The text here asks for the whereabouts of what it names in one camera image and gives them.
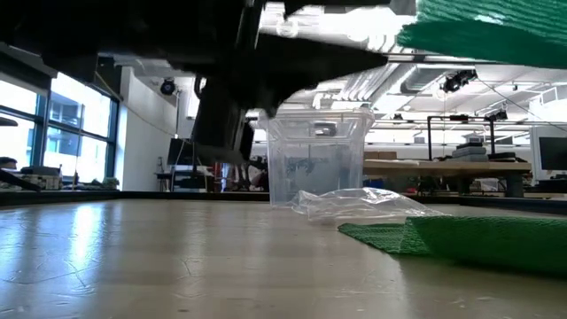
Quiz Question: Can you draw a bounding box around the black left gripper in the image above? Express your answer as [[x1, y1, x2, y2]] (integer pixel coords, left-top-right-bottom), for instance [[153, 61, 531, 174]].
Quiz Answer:
[[167, 0, 390, 117]]

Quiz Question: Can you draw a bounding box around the green bandage with white core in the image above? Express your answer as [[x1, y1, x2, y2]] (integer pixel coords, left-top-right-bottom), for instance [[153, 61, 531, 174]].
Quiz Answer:
[[395, 0, 567, 71]]

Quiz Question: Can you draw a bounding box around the flat green bandage strip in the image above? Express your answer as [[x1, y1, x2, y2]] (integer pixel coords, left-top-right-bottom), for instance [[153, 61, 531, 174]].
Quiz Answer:
[[338, 214, 567, 278]]

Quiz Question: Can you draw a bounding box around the clear plastic container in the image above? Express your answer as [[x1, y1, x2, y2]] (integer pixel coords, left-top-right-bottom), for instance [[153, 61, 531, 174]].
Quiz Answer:
[[264, 107, 377, 208]]

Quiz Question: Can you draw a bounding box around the clear plastic zip bag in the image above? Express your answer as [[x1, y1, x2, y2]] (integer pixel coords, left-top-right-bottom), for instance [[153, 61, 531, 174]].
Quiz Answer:
[[288, 186, 447, 223]]

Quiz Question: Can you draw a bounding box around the wooden background table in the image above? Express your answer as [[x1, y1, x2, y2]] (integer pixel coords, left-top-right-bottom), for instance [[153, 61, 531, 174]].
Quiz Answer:
[[362, 159, 532, 198]]

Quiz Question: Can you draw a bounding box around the black computer monitor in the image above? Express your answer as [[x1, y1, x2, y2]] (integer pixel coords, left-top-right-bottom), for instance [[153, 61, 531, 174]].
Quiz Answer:
[[538, 136, 567, 172], [167, 137, 196, 167]]

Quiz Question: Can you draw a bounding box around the stack of grey boxes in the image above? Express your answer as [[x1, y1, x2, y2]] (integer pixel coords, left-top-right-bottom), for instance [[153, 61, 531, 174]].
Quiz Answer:
[[451, 141, 488, 163]]

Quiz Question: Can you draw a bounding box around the black pipe frame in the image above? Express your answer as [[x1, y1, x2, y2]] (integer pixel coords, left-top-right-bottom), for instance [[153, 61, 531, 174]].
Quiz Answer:
[[426, 113, 498, 161]]

